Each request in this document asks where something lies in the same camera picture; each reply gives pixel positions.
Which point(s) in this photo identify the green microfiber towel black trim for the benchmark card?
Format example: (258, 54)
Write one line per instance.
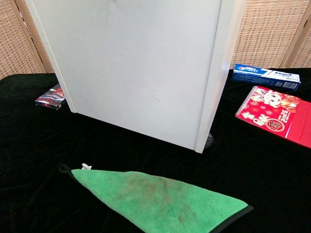
(158, 206)

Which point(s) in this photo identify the white cabinet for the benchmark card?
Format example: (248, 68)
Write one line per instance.
(136, 72)

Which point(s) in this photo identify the woven rattan wooden screen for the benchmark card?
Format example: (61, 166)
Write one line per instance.
(303, 53)
(264, 36)
(14, 48)

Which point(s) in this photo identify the small colourful card box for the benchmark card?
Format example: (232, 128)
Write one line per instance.
(49, 99)

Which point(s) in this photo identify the black velvet tablecloth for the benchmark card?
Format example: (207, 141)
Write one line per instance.
(243, 182)

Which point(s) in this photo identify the red spiral calendar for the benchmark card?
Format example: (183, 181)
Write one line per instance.
(267, 114)

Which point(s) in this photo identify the blue white toothpaste box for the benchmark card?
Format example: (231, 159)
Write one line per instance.
(262, 77)

